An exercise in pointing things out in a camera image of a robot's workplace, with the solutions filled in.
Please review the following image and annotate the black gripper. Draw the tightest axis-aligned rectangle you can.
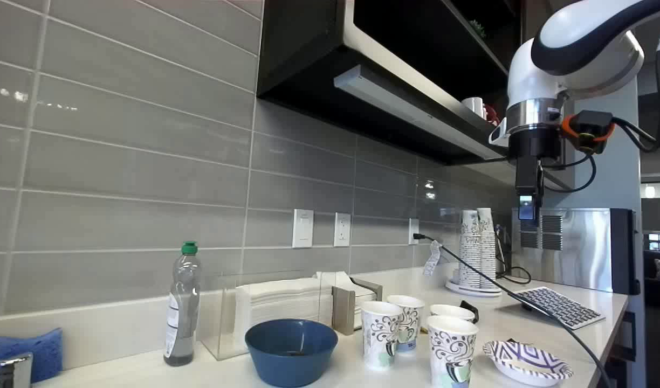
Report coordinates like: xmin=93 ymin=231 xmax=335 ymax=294
xmin=508 ymin=127 xmax=563 ymax=232

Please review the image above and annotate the patterned paper cup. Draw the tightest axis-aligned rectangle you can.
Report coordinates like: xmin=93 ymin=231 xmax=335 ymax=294
xmin=359 ymin=299 xmax=407 ymax=370
xmin=427 ymin=301 xmax=479 ymax=326
xmin=385 ymin=293 xmax=427 ymax=356
xmin=426 ymin=316 xmax=482 ymax=388

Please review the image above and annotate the tall paper cup stack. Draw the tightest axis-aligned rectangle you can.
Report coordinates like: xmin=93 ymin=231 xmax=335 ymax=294
xmin=457 ymin=208 xmax=483 ymax=290
xmin=474 ymin=205 xmax=499 ymax=284

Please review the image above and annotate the white napkin stack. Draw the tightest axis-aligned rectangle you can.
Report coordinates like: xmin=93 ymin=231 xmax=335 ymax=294
xmin=316 ymin=268 xmax=366 ymax=290

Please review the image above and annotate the stainless steel appliance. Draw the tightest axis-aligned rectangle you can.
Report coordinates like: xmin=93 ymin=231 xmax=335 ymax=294
xmin=512 ymin=205 xmax=642 ymax=298

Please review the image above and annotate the white plate under stacks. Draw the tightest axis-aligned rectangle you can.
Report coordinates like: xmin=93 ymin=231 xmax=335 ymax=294
xmin=445 ymin=277 xmax=505 ymax=299

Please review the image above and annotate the slim grey keyboard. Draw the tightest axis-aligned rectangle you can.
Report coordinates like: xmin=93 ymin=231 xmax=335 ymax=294
xmin=514 ymin=287 xmax=607 ymax=332

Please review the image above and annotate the black binder clip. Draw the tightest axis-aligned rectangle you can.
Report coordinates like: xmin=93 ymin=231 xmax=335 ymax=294
xmin=459 ymin=298 xmax=482 ymax=322

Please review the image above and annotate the white mug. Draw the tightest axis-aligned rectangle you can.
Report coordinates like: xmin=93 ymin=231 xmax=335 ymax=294
xmin=459 ymin=94 xmax=490 ymax=121

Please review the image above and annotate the blue patterned paper plate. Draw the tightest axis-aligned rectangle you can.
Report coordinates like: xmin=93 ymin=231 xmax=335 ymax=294
xmin=483 ymin=336 xmax=573 ymax=388

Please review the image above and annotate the under-cabinet light bar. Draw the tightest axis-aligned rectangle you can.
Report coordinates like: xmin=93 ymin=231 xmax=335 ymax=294
xmin=332 ymin=63 xmax=508 ymax=164

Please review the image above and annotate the dark upper cabinet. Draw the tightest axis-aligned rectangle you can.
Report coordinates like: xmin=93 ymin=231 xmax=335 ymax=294
xmin=254 ymin=0 xmax=522 ymax=167

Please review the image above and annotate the dark blue bowl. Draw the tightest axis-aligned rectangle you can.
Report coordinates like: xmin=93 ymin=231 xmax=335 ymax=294
xmin=245 ymin=316 xmax=341 ymax=388

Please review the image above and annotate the clear acrylic holder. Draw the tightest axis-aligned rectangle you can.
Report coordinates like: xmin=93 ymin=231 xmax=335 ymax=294
xmin=199 ymin=277 xmax=326 ymax=362

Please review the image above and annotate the clear dish soap bottle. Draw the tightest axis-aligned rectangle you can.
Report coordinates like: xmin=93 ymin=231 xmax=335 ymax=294
xmin=162 ymin=239 xmax=204 ymax=369

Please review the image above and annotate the blue sponge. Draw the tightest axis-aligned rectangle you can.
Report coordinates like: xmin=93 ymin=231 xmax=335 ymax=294
xmin=0 ymin=328 xmax=65 ymax=385

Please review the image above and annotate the small chrome sink fixture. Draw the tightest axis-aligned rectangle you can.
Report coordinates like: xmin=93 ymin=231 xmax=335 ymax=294
xmin=0 ymin=351 xmax=37 ymax=388

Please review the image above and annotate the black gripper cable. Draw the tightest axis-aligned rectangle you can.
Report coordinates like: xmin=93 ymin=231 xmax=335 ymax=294
xmin=538 ymin=150 xmax=600 ymax=195

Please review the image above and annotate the black orange wrist camera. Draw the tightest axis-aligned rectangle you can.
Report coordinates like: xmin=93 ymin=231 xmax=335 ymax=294
xmin=562 ymin=108 xmax=618 ymax=155

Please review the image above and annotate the long black power cable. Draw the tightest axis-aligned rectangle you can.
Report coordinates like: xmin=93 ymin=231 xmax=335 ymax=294
xmin=412 ymin=231 xmax=610 ymax=388

